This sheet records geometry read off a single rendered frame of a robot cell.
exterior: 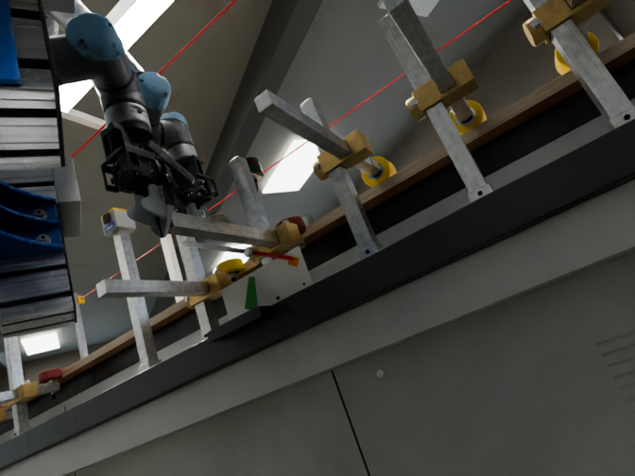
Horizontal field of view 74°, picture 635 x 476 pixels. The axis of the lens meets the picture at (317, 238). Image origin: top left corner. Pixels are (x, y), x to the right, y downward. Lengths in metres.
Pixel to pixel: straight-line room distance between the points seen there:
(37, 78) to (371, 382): 1.00
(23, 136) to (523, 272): 0.75
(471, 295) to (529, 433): 0.36
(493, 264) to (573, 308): 0.25
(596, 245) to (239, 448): 1.10
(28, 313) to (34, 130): 0.41
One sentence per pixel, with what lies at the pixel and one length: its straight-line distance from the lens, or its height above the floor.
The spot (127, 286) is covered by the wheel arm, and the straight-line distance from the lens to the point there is 1.00.
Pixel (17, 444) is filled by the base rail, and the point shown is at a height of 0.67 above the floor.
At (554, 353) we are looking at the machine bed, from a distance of 1.05.
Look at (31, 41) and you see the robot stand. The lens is 0.37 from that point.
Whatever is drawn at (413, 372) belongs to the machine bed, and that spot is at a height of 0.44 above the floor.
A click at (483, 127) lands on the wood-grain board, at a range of 1.06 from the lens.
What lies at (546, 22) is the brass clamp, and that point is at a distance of 0.95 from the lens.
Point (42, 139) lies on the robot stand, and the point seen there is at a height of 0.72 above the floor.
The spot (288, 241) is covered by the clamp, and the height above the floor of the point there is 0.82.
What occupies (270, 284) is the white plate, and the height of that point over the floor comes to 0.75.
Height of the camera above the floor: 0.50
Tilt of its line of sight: 18 degrees up
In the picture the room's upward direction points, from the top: 21 degrees counter-clockwise
